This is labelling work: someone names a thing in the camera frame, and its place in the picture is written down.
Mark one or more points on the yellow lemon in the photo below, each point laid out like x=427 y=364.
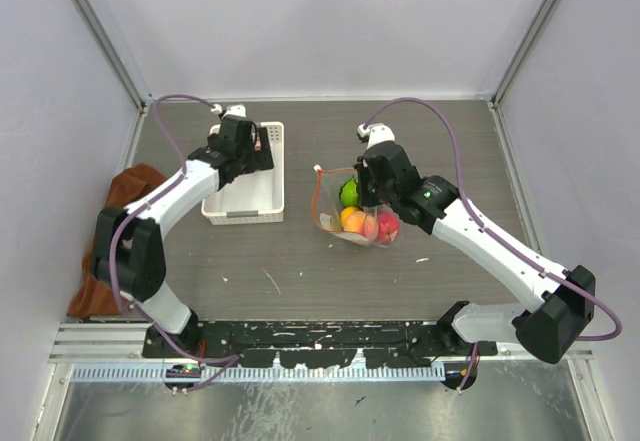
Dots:
x=347 y=212

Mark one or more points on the slotted cable duct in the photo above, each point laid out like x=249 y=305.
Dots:
x=179 y=373

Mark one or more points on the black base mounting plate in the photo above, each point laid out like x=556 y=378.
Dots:
x=393 y=344

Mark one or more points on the aluminium frame post right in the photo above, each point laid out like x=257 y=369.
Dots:
x=534 y=31

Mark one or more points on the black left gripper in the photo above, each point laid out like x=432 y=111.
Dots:
x=259 y=158

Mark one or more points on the clear orange zip bag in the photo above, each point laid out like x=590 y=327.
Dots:
x=326 y=206

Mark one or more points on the aluminium frame post left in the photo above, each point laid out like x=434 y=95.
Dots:
x=104 y=28

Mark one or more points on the red apple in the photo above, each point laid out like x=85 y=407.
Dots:
x=388 y=227

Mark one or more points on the green striped ball fruit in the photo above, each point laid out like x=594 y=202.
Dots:
x=349 y=195

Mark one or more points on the aluminium frame post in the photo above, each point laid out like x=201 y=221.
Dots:
x=534 y=31
x=104 y=28

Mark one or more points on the peach fruit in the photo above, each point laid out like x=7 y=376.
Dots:
x=361 y=223

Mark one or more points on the brown cloth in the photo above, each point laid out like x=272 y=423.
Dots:
x=93 y=297

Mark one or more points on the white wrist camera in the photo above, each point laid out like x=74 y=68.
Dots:
x=236 y=110
x=374 y=134

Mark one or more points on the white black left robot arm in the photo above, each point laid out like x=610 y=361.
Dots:
x=128 y=250

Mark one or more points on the white perforated plastic basket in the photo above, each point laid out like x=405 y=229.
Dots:
x=255 y=198

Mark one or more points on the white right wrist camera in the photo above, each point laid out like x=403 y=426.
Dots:
x=374 y=134

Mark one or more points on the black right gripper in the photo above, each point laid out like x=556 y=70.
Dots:
x=363 y=171

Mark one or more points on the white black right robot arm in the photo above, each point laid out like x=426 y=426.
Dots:
x=554 y=305

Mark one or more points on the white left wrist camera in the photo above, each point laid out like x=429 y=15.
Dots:
x=236 y=110

